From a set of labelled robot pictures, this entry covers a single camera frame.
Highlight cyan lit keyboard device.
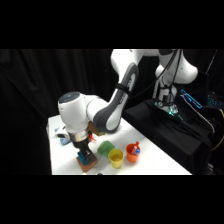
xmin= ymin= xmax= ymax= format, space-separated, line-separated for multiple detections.
xmin=207 ymin=94 xmax=224 ymax=108

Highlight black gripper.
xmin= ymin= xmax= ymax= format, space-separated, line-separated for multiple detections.
xmin=71 ymin=139 xmax=93 ymax=166

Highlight wooden block with dark face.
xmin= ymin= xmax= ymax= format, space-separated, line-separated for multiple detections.
xmin=75 ymin=153 xmax=99 ymax=173

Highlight yellow cable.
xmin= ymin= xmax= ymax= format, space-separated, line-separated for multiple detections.
xmin=211 ymin=108 xmax=224 ymax=152

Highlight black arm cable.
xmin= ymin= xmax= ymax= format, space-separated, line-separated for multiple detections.
xmin=128 ymin=49 xmax=184 ymax=108

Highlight blue lit frame device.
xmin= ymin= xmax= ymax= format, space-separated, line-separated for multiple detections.
xmin=180 ymin=88 xmax=203 ymax=110

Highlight orange plastic cup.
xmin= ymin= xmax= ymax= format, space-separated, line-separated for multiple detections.
xmin=125 ymin=143 xmax=141 ymax=164

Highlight red white marker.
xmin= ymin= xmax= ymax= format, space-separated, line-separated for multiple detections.
xmin=131 ymin=141 xmax=141 ymax=157

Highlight black cloth covered stand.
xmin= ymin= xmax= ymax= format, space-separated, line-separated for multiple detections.
xmin=122 ymin=98 xmax=215 ymax=176

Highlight yellow plastic cup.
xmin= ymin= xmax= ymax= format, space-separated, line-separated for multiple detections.
xmin=108 ymin=148 xmax=125 ymax=170

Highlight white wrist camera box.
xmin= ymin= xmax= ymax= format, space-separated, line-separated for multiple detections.
xmin=54 ymin=127 xmax=70 ymax=140

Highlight tan wrist mount piece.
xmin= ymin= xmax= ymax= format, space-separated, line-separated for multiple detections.
xmin=87 ymin=121 xmax=107 ymax=137

